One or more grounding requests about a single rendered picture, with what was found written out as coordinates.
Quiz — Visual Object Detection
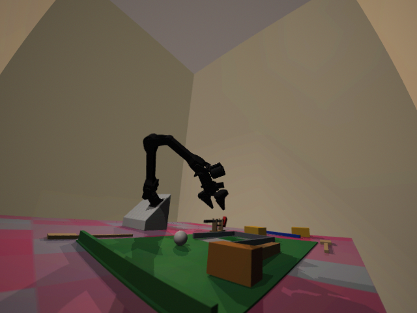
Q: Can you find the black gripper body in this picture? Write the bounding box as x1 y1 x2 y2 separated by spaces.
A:
198 180 229 200

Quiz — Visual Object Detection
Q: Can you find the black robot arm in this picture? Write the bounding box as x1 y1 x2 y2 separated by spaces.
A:
142 133 225 207

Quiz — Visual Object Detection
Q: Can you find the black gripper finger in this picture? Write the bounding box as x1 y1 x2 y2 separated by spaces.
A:
216 196 227 210
201 196 214 209

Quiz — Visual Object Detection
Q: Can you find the grey ball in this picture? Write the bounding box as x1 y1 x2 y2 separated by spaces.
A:
173 230 188 246

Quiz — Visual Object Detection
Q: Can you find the orange block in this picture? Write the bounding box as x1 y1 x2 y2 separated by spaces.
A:
291 227 310 237
244 226 266 235

